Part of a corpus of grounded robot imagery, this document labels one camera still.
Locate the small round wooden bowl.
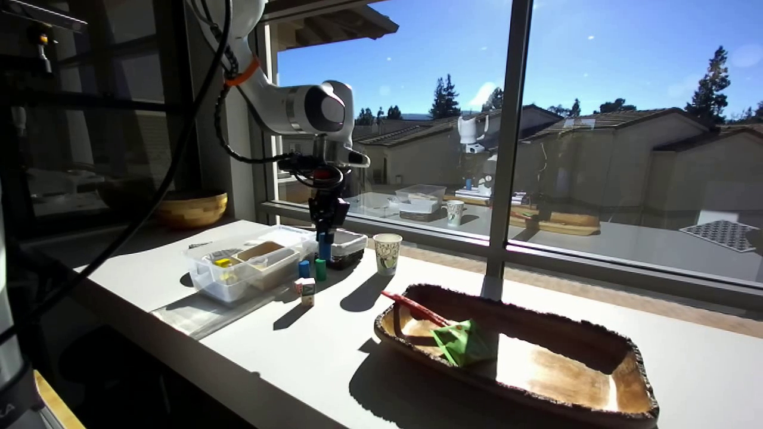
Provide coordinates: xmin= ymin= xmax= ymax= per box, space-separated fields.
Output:
xmin=152 ymin=188 xmax=232 ymax=233

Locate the window frame post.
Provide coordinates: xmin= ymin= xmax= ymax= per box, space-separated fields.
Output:
xmin=478 ymin=0 xmax=536 ymax=304

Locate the red stick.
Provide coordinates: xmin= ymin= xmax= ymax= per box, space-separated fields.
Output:
xmin=378 ymin=288 xmax=453 ymax=330

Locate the large bark-edged wooden bowl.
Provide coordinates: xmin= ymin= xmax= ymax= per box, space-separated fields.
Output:
xmin=372 ymin=282 xmax=662 ymax=424

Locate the small blue white block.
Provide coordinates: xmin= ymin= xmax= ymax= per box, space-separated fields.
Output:
xmin=296 ymin=258 xmax=316 ymax=298

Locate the green clip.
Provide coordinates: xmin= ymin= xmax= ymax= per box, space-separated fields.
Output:
xmin=430 ymin=317 xmax=478 ymax=369

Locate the clear plastic container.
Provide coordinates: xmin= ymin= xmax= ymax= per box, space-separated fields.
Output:
xmin=185 ymin=237 xmax=316 ymax=308

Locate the thick black hanging cable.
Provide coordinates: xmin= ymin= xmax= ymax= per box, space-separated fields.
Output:
xmin=31 ymin=0 xmax=234 ymax=320

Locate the orange strap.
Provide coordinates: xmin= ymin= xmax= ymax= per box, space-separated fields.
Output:
xmin=221 ymin=57 xmax=265 ymax=89

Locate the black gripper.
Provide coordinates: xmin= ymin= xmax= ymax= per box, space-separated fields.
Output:
xmin=307 ymin=164 xmax=352 ymax=252

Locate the gray square tray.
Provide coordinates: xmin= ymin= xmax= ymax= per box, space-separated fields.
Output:
xmin=326 ymin=226 xmax=372 ymax=264

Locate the white paper cup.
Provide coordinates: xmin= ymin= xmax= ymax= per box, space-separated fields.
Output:
xmin=369 ymin=232 xmax=405 ymax=280

